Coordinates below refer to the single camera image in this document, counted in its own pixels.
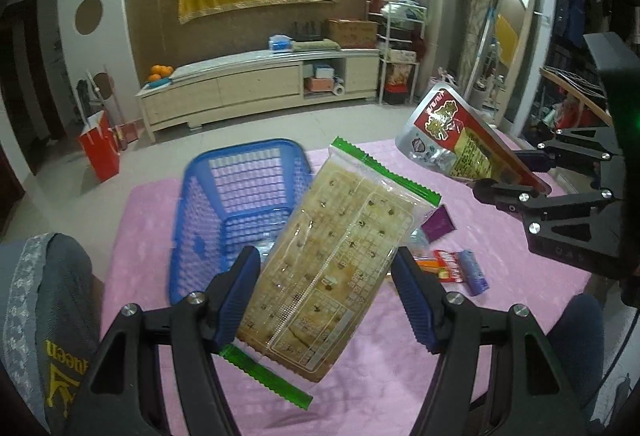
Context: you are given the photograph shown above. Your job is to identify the red silver snack bag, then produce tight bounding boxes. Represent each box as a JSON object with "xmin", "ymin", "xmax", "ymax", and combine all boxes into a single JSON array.
[{"xmin": 395, "ymin": 82, "xmax": 551, "ymax": 193}]

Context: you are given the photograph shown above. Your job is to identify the large cracker pack green ends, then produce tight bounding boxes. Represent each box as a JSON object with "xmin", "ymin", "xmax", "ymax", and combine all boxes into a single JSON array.
[{"xmin": 221, "ymin": 137, "xmax": 440, "ymax": 409}]

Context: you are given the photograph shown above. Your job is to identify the orange snack bar wrapper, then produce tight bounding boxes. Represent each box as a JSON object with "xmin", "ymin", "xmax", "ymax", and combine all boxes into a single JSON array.
[{"xmin": 416, "ymin": 259, "xmax": 442, "ymax": 275}]

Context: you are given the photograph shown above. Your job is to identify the pink quilted table cloth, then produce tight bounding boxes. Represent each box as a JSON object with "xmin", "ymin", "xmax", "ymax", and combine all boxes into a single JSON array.
[{"xmin": 70, "ymin": 139, "xmax": 586, "ymax": 435}]

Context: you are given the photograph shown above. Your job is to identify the silver blue snack packet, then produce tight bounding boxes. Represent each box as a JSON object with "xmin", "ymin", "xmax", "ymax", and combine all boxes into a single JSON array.
[{"xmin": 456, "ymin": 250, "xmax": 489, "ymax": 297}]

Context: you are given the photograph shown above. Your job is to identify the purple snack packet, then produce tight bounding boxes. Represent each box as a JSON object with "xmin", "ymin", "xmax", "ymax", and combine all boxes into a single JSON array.
[{"xmin": 421, "ymin": 205, "xmax": 456, "ymax": 243}]

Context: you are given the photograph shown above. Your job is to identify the red yellow candy packet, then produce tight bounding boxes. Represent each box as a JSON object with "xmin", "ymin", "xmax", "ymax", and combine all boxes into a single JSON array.
[{"xmin": 433, "ymin": 250, "xmax": 464, "ymax": 283}]

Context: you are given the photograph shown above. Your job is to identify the standing mirror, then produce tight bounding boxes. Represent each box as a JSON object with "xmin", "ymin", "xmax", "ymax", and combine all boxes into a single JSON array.
[{"xmin": 463, "ymin": 0, "xmax": 536, "ymax": 127}]

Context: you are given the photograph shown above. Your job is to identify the grey embroidered cushion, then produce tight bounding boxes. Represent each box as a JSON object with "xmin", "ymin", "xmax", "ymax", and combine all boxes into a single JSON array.
[{"xmin": 1, "ymin": 233, "xmax": 100, "ymax": 435}]

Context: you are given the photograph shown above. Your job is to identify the white metal shelf rack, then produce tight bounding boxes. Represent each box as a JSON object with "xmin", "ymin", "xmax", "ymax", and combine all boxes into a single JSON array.
[{"xmin": 366, "ymin": 0, "xmax": 427, "ymax": 105}]

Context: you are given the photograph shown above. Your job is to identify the blue plastic basket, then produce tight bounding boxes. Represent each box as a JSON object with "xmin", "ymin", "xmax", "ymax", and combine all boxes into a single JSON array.
[{"xmin": 167, "ymin": 138, "xmax": 312, "ymax": 304}]

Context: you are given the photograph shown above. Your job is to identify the red paper bag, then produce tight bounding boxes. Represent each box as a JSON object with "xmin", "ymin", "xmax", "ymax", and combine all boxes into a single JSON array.
[{"xmin": 78, "ymin": 110, "xmax": 119, "ymax": 183}]

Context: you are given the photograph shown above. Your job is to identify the brown cardboard box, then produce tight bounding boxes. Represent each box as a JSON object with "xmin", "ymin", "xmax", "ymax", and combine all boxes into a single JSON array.
[{"xmin": 328, "ymin": 19, "xmax": 378, "ymax": 48}]

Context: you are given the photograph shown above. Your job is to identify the green folded cloth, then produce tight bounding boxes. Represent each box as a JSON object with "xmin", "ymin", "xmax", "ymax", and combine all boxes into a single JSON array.
[{"xmin": 291, "ymin": 39, "xmax": 341, "ymax": 52}]

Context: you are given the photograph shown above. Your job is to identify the blue tissue box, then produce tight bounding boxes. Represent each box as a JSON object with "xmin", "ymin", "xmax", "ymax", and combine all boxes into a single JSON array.
[{"xmin": 268, "ymin": 34, "xmax": 293, "ymax": 53}]

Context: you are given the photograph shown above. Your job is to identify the beige TV cabinet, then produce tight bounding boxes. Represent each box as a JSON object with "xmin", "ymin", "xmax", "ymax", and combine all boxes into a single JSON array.
[{"xmin": 137, "ymin": 48, "xmax": 380, "ymax": 138}]

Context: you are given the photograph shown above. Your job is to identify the oranges on blue plate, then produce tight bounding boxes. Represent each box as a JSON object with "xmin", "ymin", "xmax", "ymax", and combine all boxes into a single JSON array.
[{"xmin": 146, "ymin": 65, "xmax": 174, "ymax": 89}]

